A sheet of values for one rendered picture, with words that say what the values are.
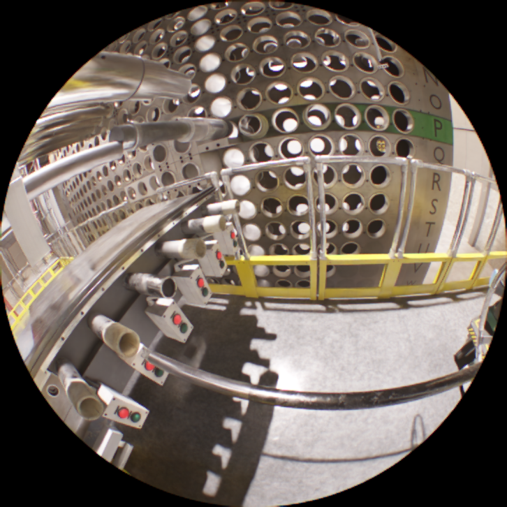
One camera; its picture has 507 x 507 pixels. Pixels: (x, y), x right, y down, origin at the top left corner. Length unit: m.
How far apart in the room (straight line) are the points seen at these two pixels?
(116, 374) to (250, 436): 0.77
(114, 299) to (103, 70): 0.58
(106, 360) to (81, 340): 0.09
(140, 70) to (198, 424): 1.50
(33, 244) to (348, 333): 1.53
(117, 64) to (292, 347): 1.45
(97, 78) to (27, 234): 0.40
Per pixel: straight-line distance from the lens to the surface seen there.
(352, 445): 1.15
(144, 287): 0.49
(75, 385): 0.45
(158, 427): 1.38
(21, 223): 0.60
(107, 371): 0.61
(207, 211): 0.88
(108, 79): 0.50
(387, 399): 0.26
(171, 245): 0.61
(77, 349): 0.58
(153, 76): 0.58
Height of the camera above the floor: 1.11
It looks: 33 degrees down
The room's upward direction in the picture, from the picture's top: 14 degrees counter-clockwise
